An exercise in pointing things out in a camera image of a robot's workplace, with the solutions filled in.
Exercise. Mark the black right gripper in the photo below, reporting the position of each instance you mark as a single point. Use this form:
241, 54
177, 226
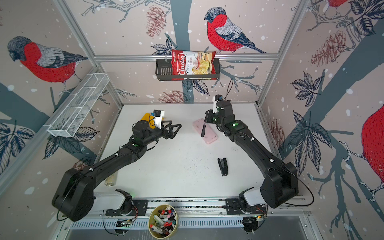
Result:
208, 114

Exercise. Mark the black handled screwdriver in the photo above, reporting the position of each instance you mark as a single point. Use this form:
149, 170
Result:
203, 132

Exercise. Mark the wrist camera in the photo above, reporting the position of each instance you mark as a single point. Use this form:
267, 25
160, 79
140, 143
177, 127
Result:
216, 99
156, 118

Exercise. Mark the beige cylindrical object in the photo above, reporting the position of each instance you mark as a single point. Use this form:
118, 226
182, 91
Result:
111, 180

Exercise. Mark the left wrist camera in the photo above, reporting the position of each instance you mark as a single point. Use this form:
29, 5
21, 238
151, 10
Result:
156, 118

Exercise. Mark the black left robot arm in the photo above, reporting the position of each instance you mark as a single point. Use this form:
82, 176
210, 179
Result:
75, 194

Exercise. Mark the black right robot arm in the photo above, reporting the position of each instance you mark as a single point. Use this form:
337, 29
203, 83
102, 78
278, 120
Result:
221, 151

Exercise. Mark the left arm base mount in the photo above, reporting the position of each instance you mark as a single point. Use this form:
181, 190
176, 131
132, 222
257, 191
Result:
129, 207

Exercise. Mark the pink stapler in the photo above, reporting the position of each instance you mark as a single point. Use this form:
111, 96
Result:
210, 135

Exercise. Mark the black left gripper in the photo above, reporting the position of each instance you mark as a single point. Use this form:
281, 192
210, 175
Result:
166, 135

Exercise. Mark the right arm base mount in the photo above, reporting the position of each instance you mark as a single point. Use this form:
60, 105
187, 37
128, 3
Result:
249, 202

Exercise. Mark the clear plastic wall tray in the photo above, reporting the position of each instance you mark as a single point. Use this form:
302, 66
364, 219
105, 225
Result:
80, 103

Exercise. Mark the yellow plastic bin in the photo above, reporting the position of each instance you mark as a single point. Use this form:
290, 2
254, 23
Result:
147, 119

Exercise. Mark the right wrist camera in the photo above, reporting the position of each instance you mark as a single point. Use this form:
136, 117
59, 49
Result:
216, 99

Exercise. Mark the cup of markers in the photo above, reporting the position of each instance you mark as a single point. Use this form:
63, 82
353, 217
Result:
164, 222

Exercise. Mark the black wire basket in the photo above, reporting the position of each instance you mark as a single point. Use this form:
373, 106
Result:
165, 72

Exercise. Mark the black stapler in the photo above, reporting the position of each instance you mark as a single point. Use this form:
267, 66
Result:
223, 165

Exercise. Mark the red chips bag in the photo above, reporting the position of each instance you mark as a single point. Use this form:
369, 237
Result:
202, 62

